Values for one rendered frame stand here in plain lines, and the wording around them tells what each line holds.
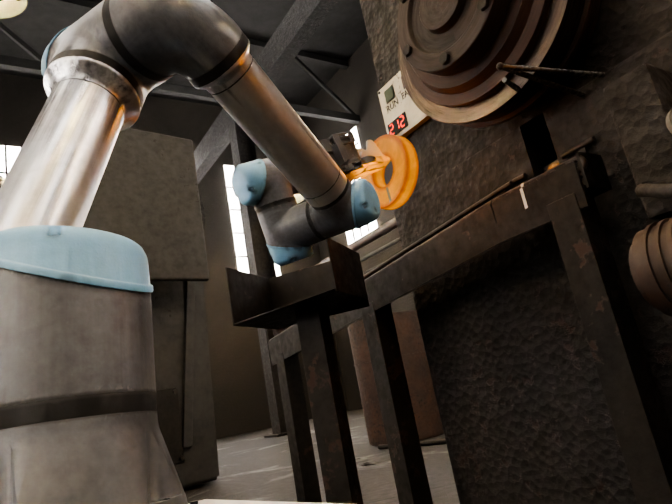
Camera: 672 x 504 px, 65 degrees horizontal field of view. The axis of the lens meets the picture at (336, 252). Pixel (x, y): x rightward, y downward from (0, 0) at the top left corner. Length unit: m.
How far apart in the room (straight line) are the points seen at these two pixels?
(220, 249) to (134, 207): 8.53
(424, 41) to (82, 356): 1.01
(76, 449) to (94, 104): 0.43
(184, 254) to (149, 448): 3.15
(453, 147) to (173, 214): 2.48
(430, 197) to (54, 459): 1.15
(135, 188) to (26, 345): 3.20
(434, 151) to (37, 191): 1.08
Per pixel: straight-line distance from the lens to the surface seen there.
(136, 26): 0.71
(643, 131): 0.97
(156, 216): 3.56
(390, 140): 1.13
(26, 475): 0.39
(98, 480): 0.38
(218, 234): 12.09
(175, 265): 3.49
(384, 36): 1.74
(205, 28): 0.71
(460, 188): 1.32
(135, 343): 0.41
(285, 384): 1.87
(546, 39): 1.12
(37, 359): 0.40
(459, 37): 1.16
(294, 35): 7.57
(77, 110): 0.68
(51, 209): 0.60
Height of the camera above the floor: 0.39
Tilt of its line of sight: 15 degrees up
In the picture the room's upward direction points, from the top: 11 degrees counter-clockwise
